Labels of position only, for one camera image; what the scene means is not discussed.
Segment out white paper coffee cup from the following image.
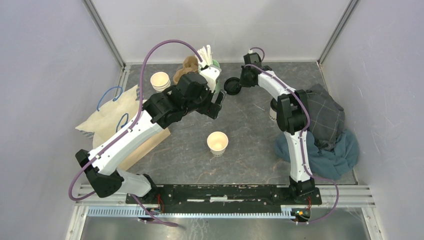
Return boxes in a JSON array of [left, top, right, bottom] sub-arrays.
[[269, 98, 277, 122]]

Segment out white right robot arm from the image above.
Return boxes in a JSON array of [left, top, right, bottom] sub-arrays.
[[239, 52, 315, 204]]

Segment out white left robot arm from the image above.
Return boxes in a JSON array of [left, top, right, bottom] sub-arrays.
[[75, 65, 226, 204]]

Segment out checkered paper takeout bag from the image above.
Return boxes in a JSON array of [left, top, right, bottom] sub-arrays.
[[75, 85, 171, 170]]

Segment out black spare cup lid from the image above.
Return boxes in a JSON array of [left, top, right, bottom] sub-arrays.
[[223, 77, 242, 96]]

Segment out green straw holder cup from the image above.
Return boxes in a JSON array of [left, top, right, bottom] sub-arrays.
[[212, 59, 222, 92]]

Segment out white paper-wrapped straws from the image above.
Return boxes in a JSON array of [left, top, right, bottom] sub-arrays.
[[197, 44, 213, 68]]

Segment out brown cardboard cup carrier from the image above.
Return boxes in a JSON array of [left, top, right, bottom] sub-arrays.
[[173, 55, 199, 85]]

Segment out stack of white paper cups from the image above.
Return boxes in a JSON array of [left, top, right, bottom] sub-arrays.
[[150, 71, 171, 92]]

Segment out grey checked cloth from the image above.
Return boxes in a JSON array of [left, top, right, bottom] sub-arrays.
[[306, 83, 345, 151]]

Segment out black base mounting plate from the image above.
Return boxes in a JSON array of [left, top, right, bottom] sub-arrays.
[[138, 184, 323, 214]]

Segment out teal blue cloth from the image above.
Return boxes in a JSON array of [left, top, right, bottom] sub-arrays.
[[273, 129, 360, 181]]

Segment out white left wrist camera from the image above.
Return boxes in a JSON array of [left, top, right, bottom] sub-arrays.
[[199, 65, 222, 93]]

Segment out aluminium frame rail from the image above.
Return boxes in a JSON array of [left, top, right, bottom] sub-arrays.
[[65, 184, 385, 240]]

